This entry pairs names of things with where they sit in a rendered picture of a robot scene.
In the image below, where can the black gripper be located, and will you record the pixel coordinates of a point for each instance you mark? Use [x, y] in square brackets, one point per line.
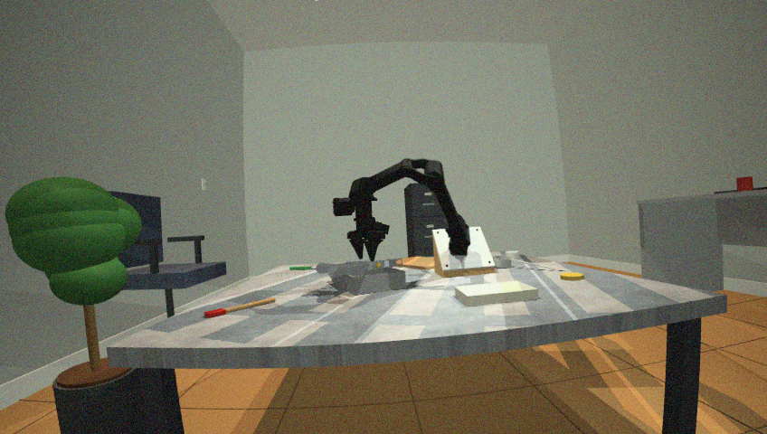
[364, 234]

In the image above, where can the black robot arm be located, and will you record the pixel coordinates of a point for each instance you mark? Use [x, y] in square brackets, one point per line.
[362, 189]

